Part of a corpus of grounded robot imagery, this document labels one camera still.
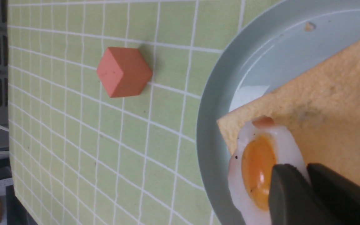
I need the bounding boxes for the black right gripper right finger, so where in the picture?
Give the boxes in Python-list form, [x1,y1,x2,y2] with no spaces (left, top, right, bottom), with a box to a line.
[307,163,360,225]

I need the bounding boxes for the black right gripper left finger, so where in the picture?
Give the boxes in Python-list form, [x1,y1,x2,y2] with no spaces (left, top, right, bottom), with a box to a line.
[268,164,342,225]

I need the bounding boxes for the fried egg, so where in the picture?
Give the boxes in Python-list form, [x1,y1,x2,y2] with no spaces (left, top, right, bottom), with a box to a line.
[227,116,310,225]

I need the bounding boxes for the toast slice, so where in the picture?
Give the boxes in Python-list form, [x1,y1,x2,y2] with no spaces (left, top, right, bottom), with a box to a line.
[217,40,360,186]

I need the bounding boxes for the teal front plate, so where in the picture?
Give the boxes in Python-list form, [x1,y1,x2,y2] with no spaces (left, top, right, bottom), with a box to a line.
[196,0,360,225]

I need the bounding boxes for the salmon cube block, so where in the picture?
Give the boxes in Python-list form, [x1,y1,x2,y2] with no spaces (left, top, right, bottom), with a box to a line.
[96,47,153,98]

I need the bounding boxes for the green checkered tablecloth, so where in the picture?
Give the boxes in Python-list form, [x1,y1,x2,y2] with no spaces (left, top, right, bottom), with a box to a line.
[8,0,277,225]

